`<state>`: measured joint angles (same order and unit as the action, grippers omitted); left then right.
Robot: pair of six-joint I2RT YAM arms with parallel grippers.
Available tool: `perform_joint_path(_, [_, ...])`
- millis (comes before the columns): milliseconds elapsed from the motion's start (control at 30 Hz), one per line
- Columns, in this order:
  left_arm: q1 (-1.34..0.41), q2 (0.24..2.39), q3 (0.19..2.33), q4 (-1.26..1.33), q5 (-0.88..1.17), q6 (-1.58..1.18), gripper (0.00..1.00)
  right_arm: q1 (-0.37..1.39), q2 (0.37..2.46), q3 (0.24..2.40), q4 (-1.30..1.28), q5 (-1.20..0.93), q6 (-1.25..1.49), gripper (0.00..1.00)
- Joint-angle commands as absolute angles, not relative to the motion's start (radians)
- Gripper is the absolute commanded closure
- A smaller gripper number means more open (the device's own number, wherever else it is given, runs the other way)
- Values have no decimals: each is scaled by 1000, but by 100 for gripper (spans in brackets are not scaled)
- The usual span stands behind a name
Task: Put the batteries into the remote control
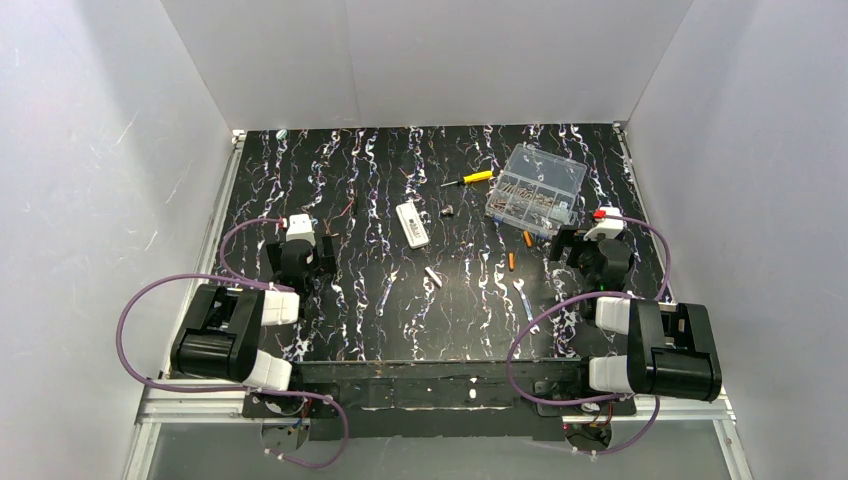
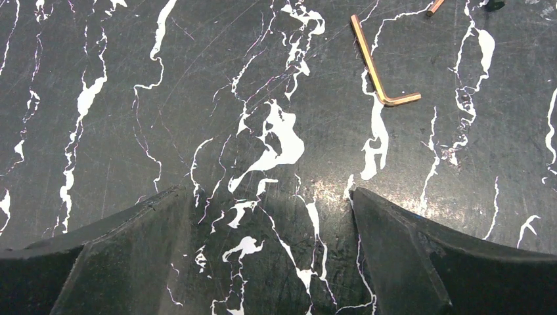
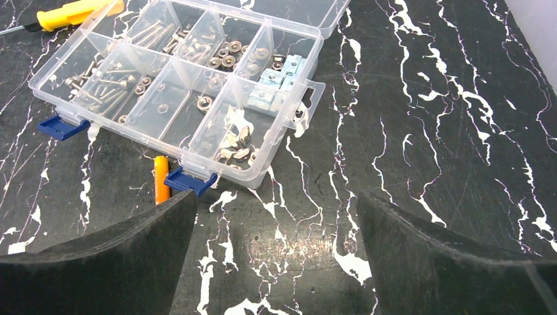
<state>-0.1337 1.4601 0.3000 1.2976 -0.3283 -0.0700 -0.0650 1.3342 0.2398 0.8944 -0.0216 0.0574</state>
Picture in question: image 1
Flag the white remote control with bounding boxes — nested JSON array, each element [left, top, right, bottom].
[[395, 202, 430, 249]]

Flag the silver open-end wrench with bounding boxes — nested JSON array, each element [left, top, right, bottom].
[[513, 279, 534, 323]]

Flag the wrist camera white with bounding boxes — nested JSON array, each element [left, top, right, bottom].
[[285, 213, 316, 246], [583, 206, 625, 241]]

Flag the clear plastic screw box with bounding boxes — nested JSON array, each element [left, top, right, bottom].
[[485, 145, 587, 240]]

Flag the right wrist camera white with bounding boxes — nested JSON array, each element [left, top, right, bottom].
[[583, 206, 625, 241]]

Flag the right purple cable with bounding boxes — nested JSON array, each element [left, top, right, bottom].
[[506, 213, 672, 458]]

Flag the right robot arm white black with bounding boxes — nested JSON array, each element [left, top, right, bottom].
[[549, 226, 722, 402]]

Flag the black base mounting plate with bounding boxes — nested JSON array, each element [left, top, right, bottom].
[[241, 359, 637, 442]]

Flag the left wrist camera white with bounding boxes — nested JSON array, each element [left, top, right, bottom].
[[285, 213, 316, 246]]

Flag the yellow handled screwdriver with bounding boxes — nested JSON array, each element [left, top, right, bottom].
[[441, 170, 494, 188]]

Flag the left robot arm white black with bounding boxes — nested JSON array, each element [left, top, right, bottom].
[[171, 235, 337, 391]]

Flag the aluminium frame rail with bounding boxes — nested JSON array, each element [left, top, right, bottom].
[[122, 130, 247, 479]]

